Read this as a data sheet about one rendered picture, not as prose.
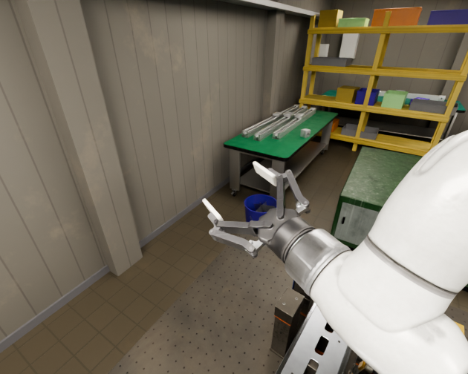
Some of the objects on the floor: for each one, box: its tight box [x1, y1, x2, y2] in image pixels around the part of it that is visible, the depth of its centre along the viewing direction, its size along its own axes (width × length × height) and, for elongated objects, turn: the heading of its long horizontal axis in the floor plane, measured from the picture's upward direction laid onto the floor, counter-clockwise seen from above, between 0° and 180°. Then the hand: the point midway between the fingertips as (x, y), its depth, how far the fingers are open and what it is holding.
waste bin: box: [244, 194, 276, 229], centre depth 287 cm, size 41×38×48 cm
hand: (234, 187), depth 55 cm, fingers open, 13 cm apart
